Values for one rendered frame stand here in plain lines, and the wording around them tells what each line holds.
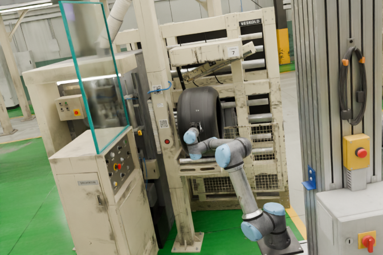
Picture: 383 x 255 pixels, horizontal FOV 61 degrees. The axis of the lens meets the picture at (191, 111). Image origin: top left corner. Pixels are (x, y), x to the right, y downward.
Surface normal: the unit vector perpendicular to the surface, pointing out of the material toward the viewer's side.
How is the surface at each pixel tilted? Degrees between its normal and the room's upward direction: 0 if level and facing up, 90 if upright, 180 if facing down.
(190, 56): 90
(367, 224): 90
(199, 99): 37
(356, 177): 90
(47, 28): 90
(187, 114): 58
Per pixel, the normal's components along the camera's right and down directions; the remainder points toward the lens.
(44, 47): 0.08, 0.26
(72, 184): -0.18, 0.29
